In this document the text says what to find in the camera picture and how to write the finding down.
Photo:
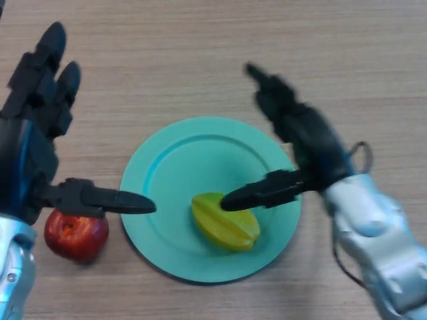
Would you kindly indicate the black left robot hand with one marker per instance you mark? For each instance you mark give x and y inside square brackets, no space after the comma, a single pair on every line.
[23,160]

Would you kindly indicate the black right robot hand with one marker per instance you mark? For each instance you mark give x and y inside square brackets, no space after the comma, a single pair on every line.
[310,140]

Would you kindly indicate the yellow starfruit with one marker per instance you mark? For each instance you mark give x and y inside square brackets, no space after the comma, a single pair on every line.
[223,230]

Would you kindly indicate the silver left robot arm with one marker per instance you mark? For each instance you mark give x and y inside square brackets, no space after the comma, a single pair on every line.
[15,273]

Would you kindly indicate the green round plate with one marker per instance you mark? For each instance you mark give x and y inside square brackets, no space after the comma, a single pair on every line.
[163,186]

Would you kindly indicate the red apple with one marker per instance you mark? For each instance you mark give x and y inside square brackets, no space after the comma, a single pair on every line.
[76,240]

